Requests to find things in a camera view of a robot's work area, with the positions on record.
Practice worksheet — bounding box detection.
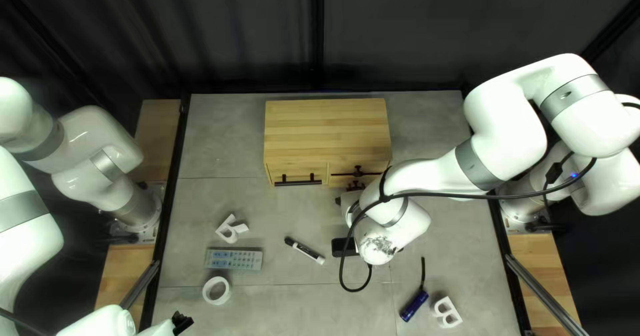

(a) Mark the black cable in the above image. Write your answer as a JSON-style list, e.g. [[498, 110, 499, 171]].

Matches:
[[339, 101, 640, 293], [0, 308, 26, 336]]

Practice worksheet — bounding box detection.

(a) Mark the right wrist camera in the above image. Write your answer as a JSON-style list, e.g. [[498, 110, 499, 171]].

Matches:
[[331, 237, 360, 258]]

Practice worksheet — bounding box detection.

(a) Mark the white letter block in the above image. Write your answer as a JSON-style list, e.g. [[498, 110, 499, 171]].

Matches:
[[431, 296, 463, 328], [215, 213, 250, 244]]

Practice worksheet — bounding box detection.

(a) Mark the blue flashlight with black strap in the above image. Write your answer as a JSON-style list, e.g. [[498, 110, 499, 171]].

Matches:
[[400, 257, 430, 323]]

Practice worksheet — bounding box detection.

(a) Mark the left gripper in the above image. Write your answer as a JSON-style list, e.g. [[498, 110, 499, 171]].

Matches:
[[135, 312, 194, 336]]

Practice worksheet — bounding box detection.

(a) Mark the wooden chest of drawers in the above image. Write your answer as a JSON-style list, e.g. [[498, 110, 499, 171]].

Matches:
[[263, 98, 393, 193]]

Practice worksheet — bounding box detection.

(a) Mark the roll of white tape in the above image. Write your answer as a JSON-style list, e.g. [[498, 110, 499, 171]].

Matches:
[[202, 275, 232, 306]]

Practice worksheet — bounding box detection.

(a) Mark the silver remote control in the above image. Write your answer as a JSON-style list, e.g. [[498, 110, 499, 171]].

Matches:
[[204, 247, 264, 271]]

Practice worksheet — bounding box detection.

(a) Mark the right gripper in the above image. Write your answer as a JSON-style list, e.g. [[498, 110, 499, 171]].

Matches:
[[359, 230, 402, 267]]

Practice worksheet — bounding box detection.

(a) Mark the black and white marker pen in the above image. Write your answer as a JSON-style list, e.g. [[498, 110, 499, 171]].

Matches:
[[284, 236, 326, 266]]

